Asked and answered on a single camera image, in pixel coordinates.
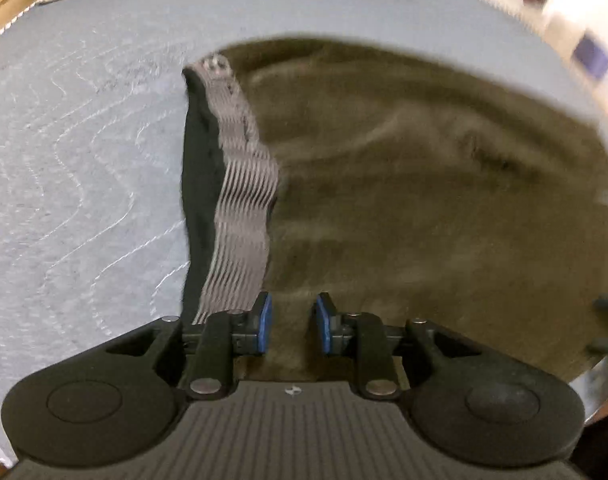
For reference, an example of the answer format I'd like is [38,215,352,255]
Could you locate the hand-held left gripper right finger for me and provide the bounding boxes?
[311,291,481,401]

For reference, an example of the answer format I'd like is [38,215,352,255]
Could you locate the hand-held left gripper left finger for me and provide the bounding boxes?
[106,291,275,401]

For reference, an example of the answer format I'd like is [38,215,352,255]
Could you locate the olive corduroy pants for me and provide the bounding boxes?
[181,35,608,387]

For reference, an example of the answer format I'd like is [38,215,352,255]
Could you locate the grey quilted mattress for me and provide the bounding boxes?
[0,0,608,467]

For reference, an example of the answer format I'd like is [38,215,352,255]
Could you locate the purple folder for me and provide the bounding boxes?
[571,30,608,81]

